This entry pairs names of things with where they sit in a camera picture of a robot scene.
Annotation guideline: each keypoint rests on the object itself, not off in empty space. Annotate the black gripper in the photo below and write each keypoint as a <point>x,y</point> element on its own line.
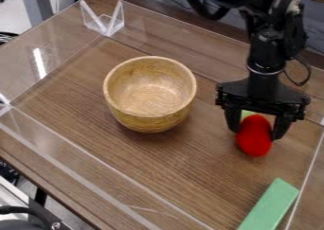
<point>266,95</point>

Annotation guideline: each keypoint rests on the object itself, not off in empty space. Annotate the red plush fruit green stem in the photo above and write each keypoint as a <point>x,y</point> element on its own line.
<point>254,137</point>

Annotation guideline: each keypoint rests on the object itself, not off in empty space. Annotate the wooden bowl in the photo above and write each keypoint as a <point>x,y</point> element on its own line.
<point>149,93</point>

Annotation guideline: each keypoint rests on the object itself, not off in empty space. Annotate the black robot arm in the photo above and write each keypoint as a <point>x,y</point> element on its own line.
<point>275,26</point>

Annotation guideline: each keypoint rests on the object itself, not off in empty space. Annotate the clear acrylic enclosure wall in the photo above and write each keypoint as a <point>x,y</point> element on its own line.
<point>181,180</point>

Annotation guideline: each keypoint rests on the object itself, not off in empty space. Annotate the black equipment bottom left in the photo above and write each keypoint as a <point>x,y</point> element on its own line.
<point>30,216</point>

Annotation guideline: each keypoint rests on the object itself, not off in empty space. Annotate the green rectangular block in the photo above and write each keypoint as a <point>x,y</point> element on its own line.
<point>273,207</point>

